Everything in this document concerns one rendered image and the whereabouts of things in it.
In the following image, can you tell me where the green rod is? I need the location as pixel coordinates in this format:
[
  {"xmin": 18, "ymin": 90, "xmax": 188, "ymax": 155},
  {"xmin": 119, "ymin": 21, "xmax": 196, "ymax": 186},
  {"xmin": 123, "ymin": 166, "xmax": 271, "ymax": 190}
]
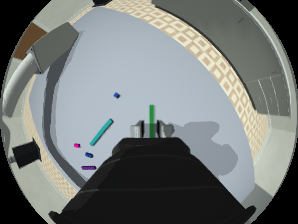
[{"xmin": 149, "ymin": 105, "xmax": 154, "ymax": 138}]

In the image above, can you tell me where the turquoise rod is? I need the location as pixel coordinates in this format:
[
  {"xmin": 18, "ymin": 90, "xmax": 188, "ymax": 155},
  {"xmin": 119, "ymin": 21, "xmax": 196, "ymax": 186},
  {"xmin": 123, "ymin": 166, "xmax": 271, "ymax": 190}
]
[{"xmin": 90, "ymin": 119, "xmax": 113, "ymax": 146}]

